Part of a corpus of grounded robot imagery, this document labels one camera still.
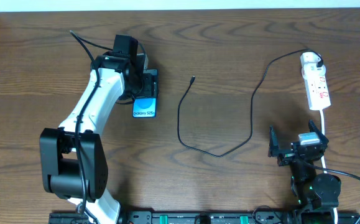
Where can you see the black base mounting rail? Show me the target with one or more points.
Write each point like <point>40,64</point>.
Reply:
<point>147,217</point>

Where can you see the white charger plug adapter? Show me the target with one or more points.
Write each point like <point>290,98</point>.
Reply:
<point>310,70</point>

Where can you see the white power strip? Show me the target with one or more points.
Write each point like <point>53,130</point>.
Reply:
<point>316,88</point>

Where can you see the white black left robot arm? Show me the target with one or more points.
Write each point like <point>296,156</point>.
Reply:
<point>73,162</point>

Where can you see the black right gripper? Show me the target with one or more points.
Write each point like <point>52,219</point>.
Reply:
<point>293,155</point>

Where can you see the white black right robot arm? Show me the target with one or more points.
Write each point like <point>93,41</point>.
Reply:
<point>317,193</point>

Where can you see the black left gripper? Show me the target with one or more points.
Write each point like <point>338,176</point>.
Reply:
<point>150,84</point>

